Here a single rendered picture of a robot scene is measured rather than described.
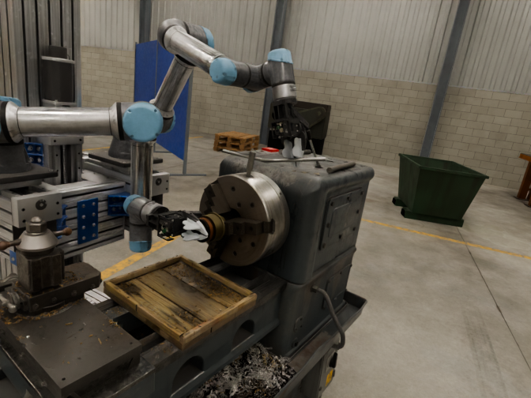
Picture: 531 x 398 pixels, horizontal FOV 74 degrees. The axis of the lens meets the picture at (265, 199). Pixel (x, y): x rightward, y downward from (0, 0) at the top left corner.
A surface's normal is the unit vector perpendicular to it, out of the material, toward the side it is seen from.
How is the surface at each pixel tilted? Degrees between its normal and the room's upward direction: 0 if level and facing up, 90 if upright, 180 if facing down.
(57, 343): 0
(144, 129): 89
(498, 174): 90
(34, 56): 90
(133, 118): 89
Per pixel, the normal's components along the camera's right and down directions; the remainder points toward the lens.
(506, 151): -0.34, 0.22
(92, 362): 0.13, -0.95
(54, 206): 0.87, 0.25
